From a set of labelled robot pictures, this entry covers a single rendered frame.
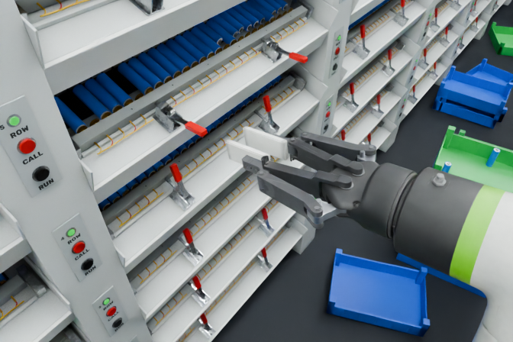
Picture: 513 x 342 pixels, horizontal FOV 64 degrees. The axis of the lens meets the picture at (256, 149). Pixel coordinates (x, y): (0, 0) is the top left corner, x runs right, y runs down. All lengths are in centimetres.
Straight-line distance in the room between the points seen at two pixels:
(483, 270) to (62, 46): 46
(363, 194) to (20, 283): 52
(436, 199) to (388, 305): 111
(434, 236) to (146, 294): 64
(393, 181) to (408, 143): 164
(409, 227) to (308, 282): 110
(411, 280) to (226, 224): 80
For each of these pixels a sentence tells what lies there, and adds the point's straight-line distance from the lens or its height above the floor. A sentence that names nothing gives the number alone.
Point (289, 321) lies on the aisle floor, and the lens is 142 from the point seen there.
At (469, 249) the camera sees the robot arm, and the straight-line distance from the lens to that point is 40.
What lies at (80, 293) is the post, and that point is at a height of 71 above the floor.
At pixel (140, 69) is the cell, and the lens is 70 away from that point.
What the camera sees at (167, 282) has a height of 50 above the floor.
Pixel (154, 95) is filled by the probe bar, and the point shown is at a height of 92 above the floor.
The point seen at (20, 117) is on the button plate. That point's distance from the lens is 48.
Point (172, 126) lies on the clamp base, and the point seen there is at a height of 89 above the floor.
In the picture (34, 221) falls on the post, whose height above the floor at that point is 89.
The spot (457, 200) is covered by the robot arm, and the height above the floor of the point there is 101.
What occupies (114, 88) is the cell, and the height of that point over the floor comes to 93.
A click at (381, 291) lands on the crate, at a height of 0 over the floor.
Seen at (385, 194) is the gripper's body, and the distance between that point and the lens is 42.
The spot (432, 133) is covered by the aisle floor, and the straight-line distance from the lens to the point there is 217.
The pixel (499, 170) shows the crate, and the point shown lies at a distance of 144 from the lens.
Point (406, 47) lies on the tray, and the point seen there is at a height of 52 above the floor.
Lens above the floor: 128
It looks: 42 degrees down
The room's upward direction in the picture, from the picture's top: straight up
